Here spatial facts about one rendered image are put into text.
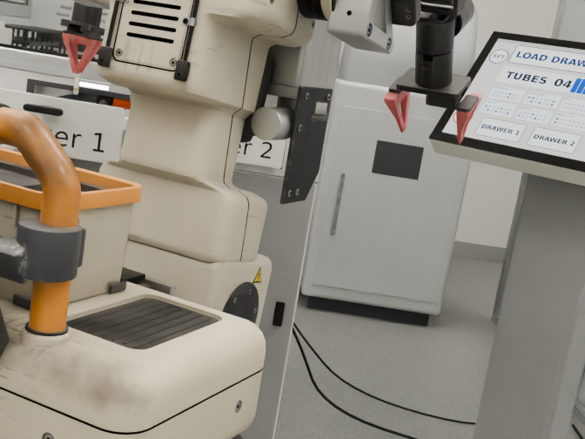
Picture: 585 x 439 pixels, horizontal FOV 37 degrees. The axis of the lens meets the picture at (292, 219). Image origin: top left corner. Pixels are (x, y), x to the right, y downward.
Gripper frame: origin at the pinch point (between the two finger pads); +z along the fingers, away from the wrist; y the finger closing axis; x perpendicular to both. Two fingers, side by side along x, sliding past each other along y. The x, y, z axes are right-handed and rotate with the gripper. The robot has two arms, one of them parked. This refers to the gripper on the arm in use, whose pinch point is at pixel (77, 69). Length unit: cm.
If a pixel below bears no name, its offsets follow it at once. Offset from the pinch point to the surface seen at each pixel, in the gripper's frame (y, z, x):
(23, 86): -20.4, 6.5, -19.9
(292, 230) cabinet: -31, 27, 46
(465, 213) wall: -377, 41, 114
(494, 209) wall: -380, 34, 131
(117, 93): -23.1, 3.7, 1.4
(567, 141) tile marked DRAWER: 3, -6, 97
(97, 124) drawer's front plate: 9.6, 9.5, 9.5
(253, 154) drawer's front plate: -26.3, 10.9, 34.6
